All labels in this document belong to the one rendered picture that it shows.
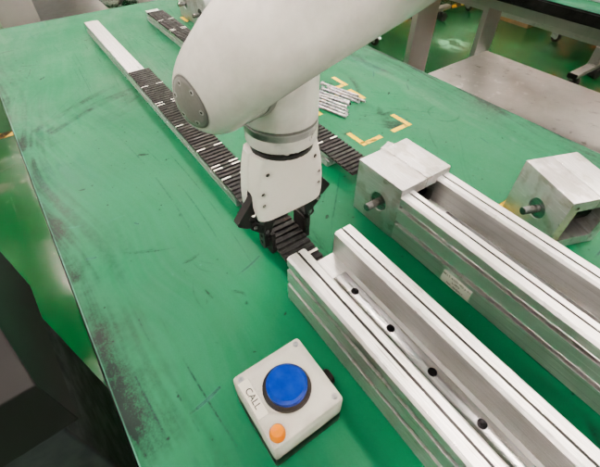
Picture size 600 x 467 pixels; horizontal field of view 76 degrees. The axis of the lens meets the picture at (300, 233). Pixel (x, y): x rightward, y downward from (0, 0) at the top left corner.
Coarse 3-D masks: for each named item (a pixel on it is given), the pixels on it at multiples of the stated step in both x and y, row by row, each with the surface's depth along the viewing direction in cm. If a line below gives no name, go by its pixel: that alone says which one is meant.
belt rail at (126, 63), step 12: (84, 24) 116; (96, 24) 115; (96, 36) 108; (108, 36) 108; (108, 48) 102; (120, 48) 102; (120, 60) 97; (132, 60) 97; (132, 84) 94; (144, 96) 88; (156, 108) 84; (168, 120) 79; (216, 180) 68; (228, 192) 65; (240, 204) 64
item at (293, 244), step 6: (300, 234) 56; (288, 240) 56; (294, 240) 56; (300, 240) 56; (306, 240) 56; (276, 246) 55; (282, 246) 55; (288, 246) 55; (294, 246) 55; (300, 246) 55; (282, 252) 54; (288, 252) 55; (282, 258) 54
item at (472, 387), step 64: (384, 256) 46; (320, 320) 46; (384, 320) 43; (448, 320) 40; (384, 384) 37; (448, 384) 38; (512, 384) 35; (448, 448) 32; (512, 448) 34; (576, 448) 31
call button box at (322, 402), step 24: (264, 360) 39; (288, 360) 39; (312, 360) 39; (240, 384) 38; (264, 384) 37; (312, 384) 38; (264, 408) 36; (288, 408) 36; (312, 408) 36; (336, 408) 37; (264, 432) 35; (288, 432) 35; (312, 432) 37; (288, 456) 38
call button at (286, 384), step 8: (280, 368) 37; (288, 368) 37; (296, 368) 37; (272, 376) 37; (280, 376) 37; (288, 376) 37; (296, 376) 37; (304, 376) 37; (272, 384) 36; (280, 384) 36; (288, 384) 36; (296, 384) 36; (304, 384) 36; (272, 392) 36; (280, 392) 36; (288, 392) 36; (296, 392) 36; (304, 392) 36; (272, 400) 36; (280, 400) 35; (288, 400) 35; (296, 400) 35
